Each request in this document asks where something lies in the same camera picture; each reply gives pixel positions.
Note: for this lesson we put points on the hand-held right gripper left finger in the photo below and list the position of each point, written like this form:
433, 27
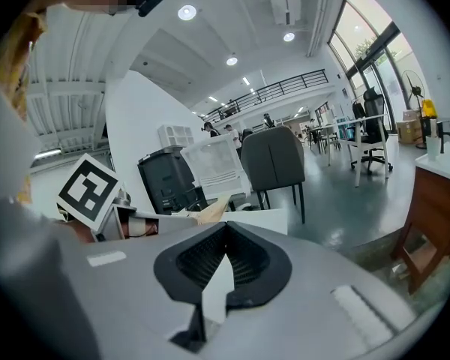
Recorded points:
127, 294

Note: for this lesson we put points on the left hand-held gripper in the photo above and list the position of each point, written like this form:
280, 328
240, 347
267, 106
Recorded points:
88, 191

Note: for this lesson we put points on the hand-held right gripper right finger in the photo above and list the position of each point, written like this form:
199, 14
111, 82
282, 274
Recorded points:
303, 306

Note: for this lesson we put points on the person's left forearm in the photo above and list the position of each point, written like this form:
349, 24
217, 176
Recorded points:
83, 233

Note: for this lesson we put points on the wooden sink cabinet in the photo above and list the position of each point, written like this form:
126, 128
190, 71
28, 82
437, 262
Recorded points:
435, 216

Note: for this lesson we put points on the black monitor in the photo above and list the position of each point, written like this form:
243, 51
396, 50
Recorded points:
167, 180

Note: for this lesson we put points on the person's grey shirt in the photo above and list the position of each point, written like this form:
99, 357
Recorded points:
18, 257

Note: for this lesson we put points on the white shelf unit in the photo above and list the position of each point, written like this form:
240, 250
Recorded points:
176, 135

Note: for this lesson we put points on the wooden board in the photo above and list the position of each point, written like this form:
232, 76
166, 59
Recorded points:
213, 210

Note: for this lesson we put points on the white mesh chair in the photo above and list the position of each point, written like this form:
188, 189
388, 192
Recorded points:
217, 167

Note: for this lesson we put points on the grey upholstered chair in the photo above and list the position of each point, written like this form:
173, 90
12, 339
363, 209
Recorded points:
273, 159

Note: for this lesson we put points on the white desk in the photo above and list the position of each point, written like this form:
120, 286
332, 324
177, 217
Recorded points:
360, 124

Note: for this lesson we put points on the black office chair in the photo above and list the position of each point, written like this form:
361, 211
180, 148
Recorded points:
373, 126

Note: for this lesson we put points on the round ceiling light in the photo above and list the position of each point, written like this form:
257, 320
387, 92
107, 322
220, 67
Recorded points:
231, 60

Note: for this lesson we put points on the white cup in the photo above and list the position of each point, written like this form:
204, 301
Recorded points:
432, 148

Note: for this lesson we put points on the cardboard box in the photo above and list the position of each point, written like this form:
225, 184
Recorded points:
408, 131

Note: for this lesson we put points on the black balcony railing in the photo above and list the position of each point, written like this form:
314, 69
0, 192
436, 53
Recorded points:
270, 90

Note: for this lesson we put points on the black faucet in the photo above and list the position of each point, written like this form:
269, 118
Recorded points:
443, 135

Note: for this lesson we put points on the yellow container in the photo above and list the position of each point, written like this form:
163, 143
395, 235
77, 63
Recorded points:
429, 109

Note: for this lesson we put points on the black standing fan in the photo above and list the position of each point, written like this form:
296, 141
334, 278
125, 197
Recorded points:
414, 88

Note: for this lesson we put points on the white ceiling air conditioner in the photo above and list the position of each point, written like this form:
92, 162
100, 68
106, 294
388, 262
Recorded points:
287, 8

